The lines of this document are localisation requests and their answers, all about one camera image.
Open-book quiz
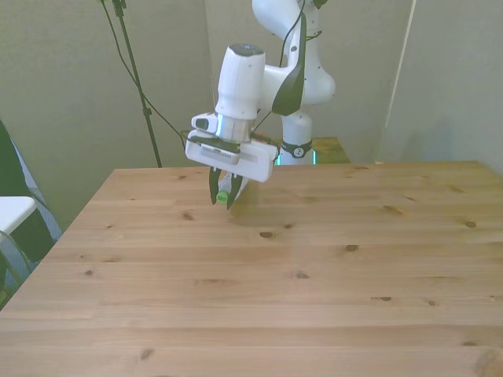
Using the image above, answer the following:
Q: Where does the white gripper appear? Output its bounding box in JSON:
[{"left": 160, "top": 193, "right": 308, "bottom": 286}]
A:
[{"left": 184, "top": 131, "right": 277, "bottom": 210}]

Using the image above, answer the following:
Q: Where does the clear bottle with green cap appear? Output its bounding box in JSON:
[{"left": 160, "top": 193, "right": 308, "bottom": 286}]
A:
[{"left": 214, "top": 170, "right": 249, "bottom": 207}]

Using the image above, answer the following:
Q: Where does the white chair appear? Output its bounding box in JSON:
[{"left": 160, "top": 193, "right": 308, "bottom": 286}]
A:
[{"left": 0, "top": 195, "right": 39, "bottom": 299}]

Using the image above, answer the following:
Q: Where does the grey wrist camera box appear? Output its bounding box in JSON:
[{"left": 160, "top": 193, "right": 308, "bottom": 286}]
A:
[{"left": 199, "top": 141, "right": 242, "bottom": 166}]

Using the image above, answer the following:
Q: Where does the long black stand cable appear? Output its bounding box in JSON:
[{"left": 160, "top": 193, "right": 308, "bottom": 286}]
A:
[{"left": 97, "top": 0, "right": 189, "bottom": 145}]

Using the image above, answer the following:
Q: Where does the black camera stand pole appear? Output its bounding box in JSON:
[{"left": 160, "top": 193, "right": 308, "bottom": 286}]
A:
[{"left": 112, "top": 0, "right": 164, "bottom": 169}]

